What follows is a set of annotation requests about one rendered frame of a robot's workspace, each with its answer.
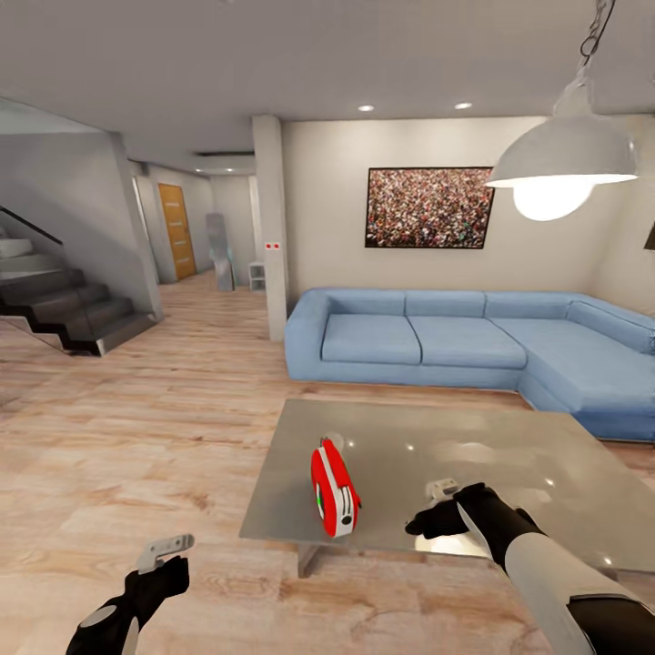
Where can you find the radio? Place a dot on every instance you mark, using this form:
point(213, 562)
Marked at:
point(338, 502)

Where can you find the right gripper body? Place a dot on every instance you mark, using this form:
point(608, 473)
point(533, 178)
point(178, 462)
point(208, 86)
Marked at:
point(434, 522)

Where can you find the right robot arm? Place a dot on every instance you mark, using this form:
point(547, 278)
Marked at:
point(579, 610)

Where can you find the coffee table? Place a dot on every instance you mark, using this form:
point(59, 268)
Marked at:
point(546, 463)

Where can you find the picture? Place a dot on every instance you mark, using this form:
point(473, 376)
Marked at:
point(428, 207)

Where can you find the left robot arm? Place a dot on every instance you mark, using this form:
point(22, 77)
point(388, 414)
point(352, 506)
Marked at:
point(114, 628)

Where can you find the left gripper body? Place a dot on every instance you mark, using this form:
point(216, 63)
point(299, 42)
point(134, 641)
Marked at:
point(166, 581)

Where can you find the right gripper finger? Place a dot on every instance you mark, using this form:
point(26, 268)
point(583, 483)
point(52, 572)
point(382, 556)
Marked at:
point(413, 528)

